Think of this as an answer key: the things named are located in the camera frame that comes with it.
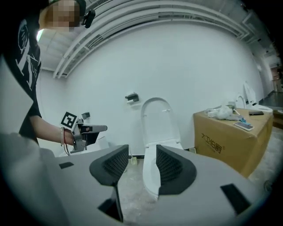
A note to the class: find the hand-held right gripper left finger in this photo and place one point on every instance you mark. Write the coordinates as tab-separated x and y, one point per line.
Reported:
79	176

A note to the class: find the person's left forearm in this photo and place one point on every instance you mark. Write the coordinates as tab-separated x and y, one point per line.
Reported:
50	130

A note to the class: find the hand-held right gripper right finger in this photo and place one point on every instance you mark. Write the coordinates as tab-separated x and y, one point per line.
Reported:
199	189

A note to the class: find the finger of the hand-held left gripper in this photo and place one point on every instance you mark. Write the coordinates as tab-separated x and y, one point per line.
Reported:
97	128
91	138

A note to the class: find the large brown cardboard box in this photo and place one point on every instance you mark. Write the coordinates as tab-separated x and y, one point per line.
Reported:
221	143

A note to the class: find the black smartphone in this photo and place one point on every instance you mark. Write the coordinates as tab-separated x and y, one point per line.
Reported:
256	113

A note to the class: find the person's black printed t-shirt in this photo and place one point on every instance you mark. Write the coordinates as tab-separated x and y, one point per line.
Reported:
26	72

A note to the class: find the black toilet paper holder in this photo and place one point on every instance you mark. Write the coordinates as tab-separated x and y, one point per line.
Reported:
132	98

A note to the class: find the small grey cup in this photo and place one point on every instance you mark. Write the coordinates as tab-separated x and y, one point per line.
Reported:
231	104

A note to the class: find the black head-worn camera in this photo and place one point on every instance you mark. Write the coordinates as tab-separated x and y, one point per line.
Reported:
89	18

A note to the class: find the small black wall fixture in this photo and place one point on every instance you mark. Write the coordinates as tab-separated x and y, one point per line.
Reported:
85	115

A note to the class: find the crumpled white plastic bag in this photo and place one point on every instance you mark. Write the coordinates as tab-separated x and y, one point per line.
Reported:
224	112

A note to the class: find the white-cased smartphone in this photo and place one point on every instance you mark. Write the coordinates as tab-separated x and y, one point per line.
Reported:
243	126

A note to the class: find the white toilet with raised lid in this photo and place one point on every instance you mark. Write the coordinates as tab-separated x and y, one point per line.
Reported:
249	97

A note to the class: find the person's head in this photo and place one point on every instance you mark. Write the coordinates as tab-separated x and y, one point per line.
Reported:
64	14

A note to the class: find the white toilet seat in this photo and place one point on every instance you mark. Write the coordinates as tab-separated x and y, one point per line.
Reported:
150	167

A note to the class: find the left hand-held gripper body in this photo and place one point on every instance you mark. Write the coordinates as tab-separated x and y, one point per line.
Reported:
77	136

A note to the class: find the small white box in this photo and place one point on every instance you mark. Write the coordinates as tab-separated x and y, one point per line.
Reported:
212	114

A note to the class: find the white toilet lid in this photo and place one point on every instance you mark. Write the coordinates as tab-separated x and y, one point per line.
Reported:
158	121

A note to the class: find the grey cloth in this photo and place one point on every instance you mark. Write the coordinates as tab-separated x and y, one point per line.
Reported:
232	117

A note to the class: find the white toilet bowl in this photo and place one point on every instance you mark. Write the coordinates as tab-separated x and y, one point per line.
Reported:
152	194

